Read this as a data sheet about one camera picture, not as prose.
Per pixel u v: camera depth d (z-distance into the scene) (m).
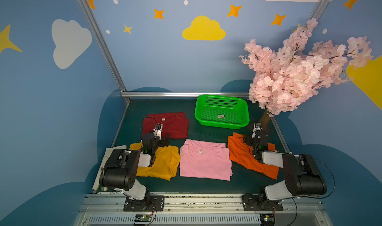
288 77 0.57
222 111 1.15
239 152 0.92
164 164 0.87
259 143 0.73
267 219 0.73
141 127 1.15
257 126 0.93
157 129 0.80
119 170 0.46
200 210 0.74
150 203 0.74
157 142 0.82
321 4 0.72
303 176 0.46
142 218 0.72
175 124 1.07
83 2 0.71
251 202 0.74
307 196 0.48
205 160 0.89
